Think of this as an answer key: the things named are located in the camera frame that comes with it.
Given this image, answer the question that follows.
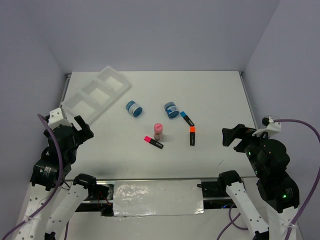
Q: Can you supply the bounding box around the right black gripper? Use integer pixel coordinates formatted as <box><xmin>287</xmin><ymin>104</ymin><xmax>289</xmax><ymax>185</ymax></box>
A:
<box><xmin>221</xmin><ymin>121</ymin><xmax>272</xmax><ymax>175</ymax></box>

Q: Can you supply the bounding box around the blue paint jar with label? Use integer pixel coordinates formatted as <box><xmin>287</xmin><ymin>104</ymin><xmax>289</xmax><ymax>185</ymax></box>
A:
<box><xmin>164</xmin><ymin>101</ymin><xmax>180</xmax><ymax>119</ymax></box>

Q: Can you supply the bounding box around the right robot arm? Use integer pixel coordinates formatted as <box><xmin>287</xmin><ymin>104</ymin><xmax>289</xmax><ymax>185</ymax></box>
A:
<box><xmin>217</xmin><ymin>122</ymin><xmax>300</xmax><ymax>240</ymax></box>

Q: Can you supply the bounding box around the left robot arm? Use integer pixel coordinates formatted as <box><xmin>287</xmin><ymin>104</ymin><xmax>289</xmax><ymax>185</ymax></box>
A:
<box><xmin>10</xmin><ymin>111</ymin><xmax>98</xmax><ymax>240</ymax></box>

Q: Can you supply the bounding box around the white three-compartment plastic tray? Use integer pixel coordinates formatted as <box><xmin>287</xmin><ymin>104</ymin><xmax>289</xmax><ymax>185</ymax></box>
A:
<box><xmin>61</xmin><ymin>66</ymin><xmax>132</xmax><ymax>125</ymax></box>

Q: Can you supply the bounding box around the orange highlighter marker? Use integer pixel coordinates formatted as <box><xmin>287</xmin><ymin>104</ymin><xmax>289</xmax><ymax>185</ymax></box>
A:
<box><xmin>189</xmin><ymin>126</ymin><xmax>196</xmax><ymax>146</ymax></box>

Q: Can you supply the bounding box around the blue highlighter marker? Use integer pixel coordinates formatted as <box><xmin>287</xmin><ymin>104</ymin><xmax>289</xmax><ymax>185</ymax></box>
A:
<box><xmin>180</xmin><ymin>111</ymin><xmax>195</xmax><ymax>127</ymax></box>

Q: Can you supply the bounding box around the pink highlighter marker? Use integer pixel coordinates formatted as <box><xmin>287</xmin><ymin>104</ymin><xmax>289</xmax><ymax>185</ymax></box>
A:
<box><xmin>144</xmin><ymin>136</ymin><xmax>164</xmax><ymax>149</ymax></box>

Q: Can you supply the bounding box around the pink glitter jar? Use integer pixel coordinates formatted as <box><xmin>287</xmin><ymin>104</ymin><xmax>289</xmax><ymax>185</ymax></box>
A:
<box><xmin>153</xmin><ymin>123</ymin><xmax>163</xmax><ymax>141</ymax></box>

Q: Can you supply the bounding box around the silver foil cover plate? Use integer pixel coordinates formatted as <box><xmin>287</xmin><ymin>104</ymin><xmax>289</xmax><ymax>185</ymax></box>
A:
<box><xmin>113</xmin><ymin>179</ymin><xmax>204</xmax><ymax>217</ymax></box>

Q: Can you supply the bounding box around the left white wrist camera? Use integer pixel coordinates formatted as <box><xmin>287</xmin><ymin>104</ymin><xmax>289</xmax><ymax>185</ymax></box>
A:
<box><xmin>48</xmin><ymin>107</ymin><xmax>71</xmax><ymax>130</ymax></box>

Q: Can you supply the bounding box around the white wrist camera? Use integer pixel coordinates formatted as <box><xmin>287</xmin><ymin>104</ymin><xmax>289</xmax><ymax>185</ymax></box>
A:
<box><xmin>48</xmin><ymin>107</ymin><xmax>71</xmax><ymax>130</ymax></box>
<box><xmin>252</xmin><ymin>115</ymin><xmax>281</xmax><ymax>137</ymax></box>

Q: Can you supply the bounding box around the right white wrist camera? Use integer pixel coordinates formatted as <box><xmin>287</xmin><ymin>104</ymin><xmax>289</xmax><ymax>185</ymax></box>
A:
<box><xmin>252</xmin><ymin>115</ymin><xmax>281</xmax><ymax>137</ymax></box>

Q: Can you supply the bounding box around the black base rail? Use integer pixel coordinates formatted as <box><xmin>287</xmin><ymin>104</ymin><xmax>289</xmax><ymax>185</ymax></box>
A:
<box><xmin>77</xmin><ymin>178</ymin><xmax>233</xmax><ymax>217</ymax></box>

